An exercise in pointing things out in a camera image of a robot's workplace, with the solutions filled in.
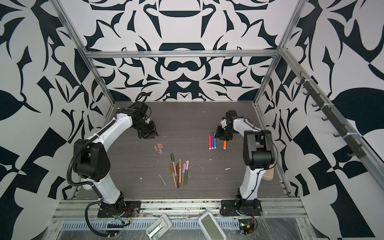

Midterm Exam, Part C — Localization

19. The blue highlighter pen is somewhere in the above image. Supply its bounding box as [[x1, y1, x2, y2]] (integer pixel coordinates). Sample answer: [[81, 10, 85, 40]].
[[214, 133, 217, 149]]

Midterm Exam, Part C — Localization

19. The purple highlighter pen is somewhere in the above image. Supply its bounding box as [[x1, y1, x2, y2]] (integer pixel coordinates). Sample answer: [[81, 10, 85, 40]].
[[212, 133, 215, 150]]

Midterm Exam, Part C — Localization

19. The pink highlighter pen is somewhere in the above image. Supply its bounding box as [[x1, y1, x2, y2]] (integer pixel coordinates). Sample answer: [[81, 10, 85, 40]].
[[209, 133, 212, 150]]

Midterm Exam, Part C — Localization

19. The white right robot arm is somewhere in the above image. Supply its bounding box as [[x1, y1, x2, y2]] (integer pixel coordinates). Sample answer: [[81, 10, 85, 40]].
[[216, 110, 276, 203]]

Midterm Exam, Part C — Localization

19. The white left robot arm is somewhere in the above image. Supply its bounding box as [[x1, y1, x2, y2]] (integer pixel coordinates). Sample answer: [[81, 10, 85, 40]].
[[67, 101, 159, 206]]

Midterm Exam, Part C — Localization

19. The tan marker pen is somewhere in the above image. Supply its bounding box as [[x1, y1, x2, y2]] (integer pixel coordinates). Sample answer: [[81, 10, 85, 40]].
[[170, 163, 178, 188]]

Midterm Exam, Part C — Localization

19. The brown marker pen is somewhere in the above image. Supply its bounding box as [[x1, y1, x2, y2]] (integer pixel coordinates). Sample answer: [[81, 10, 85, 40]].
[[176, 163, 180, 189]]

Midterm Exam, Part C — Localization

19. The beige sponge block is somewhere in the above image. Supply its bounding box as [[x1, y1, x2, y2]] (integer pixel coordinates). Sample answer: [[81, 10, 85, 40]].
[[262, 165, 275, 181]]

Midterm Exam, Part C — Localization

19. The small circuit board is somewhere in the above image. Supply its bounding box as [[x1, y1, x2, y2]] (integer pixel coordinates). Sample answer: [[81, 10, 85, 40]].
[[239, 218, 258, 235]]

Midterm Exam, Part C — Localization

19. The grey screen device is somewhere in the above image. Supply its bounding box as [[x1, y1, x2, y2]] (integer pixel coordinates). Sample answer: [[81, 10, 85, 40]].
[[198, 211, 227, 240]]

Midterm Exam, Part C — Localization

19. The white handheld device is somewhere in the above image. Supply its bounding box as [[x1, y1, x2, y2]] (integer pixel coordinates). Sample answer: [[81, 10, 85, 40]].
[[146, 214, 173, 240]]

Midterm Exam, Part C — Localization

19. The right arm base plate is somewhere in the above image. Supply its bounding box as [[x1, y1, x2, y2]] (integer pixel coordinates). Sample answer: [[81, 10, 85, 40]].
[[220, 199, 263, 217]]

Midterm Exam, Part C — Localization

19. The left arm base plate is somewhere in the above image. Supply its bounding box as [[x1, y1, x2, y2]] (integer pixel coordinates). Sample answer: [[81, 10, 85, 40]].
[[97, 201, 142, 218]]

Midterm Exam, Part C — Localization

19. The black corrugated cable conduit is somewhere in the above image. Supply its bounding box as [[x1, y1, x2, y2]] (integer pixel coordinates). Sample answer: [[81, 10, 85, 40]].
[[66, 91, 152, 238]]

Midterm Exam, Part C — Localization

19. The black wall hook rail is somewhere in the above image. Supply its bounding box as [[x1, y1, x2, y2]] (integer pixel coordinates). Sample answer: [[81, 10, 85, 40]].
[[297, 74, 367, 159]]

